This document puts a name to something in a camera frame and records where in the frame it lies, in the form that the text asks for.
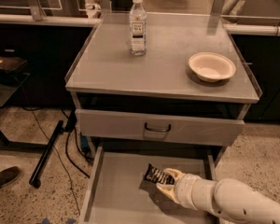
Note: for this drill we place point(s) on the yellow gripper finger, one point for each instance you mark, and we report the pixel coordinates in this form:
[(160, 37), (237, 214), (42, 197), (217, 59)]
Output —
[(168, 191), (175, 174)]

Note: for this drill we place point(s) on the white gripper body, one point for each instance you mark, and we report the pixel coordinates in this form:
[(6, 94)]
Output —
[(187, 187)]

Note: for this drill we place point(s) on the black rxbar chocolate bar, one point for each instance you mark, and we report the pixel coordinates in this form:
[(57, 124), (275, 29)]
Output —
[(155, 175)]

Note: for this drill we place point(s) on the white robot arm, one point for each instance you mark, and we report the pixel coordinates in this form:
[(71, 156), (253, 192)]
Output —
[(226, 198)]

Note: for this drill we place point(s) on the grey open middle drawer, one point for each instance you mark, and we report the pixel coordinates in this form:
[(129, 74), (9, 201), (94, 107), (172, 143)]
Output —
[(118, 193)]

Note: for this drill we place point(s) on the grey top drawer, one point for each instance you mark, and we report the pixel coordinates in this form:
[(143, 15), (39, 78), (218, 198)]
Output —
[(186, 130)]

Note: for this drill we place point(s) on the grey metal drawer cabinet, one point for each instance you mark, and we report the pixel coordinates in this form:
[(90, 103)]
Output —
[(107, 77)]

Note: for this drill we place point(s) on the white paper bowl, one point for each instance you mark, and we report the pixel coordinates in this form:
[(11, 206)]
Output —
[(211, 67)]

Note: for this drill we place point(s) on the black stand leg bar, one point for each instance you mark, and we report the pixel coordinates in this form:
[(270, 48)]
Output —
[(35, 177)]

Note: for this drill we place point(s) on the brown shoe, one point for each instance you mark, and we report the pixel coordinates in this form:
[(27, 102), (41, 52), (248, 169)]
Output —
[(9, 175)]

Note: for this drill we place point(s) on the clear plastic water bottle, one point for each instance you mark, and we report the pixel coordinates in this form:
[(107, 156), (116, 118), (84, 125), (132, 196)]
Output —
[(138, 28)]

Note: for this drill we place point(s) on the dark side table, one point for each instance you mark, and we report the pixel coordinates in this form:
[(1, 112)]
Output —
[(7, 89)]

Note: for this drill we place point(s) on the dark tray with note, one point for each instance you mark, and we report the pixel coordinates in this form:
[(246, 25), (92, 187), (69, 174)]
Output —
[(11, 65)]

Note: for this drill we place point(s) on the black drawer handle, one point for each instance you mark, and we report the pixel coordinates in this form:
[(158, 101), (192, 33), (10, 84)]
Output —
[(158, 129)]

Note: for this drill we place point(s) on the white horizontal rail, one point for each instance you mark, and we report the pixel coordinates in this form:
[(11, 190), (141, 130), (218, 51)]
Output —
[(48, 21)]

